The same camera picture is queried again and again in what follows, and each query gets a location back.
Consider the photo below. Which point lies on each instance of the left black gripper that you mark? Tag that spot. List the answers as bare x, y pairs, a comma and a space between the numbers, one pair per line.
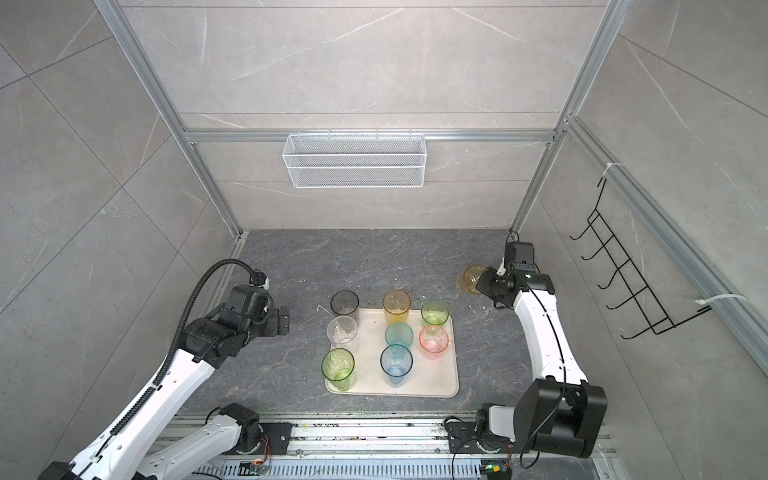
274, 327

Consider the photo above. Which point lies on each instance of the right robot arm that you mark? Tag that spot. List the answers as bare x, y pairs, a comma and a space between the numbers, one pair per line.
560, 412

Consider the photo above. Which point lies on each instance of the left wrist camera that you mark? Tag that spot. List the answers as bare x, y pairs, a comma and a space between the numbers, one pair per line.
259, 279

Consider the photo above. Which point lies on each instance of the dark grey tumbler glass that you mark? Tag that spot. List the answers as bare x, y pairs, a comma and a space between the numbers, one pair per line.
345, 303

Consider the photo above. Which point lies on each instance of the tall amber tumbler glass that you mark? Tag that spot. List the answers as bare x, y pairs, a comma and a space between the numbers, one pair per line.
396, 305

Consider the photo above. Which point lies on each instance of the aluminium mounting rail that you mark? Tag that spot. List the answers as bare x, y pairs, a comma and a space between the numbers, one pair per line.
348, 436

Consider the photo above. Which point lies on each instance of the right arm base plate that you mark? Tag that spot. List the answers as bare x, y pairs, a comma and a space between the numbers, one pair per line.
471, 437

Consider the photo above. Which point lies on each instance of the clear tumbler glass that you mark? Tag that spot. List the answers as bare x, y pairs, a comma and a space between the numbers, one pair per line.
342, 332

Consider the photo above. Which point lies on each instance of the white wire mesh basket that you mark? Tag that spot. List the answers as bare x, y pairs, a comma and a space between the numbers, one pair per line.
360, 160

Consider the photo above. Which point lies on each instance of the blue tumbler glass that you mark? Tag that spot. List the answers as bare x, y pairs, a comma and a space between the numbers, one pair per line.
396, 361

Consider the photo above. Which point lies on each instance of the black wire hook rack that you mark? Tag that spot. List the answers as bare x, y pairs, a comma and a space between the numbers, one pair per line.
626, 272

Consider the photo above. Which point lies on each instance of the pink glass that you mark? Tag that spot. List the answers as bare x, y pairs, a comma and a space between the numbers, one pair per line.
434, 341

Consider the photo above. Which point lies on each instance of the teal textured cup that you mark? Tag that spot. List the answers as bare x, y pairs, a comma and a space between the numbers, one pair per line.
399, 333

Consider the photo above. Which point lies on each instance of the tall green tumbler glass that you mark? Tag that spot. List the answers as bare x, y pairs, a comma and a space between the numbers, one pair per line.
338, 368

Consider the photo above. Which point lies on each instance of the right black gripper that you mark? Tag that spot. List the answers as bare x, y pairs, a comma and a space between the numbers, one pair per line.
485, 283

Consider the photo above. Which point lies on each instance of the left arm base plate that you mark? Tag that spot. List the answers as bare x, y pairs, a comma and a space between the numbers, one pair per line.
256, 437

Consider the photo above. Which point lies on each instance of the small green glass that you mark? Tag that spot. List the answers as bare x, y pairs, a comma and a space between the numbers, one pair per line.
434, 313

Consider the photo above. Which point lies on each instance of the beige plastic tray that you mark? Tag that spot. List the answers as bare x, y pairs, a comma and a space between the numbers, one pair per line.
432, 375

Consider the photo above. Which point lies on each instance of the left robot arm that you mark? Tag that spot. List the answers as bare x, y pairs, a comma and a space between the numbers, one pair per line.
122, 451

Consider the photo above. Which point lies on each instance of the short yellow glass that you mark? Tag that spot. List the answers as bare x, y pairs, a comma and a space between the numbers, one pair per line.
469, 279

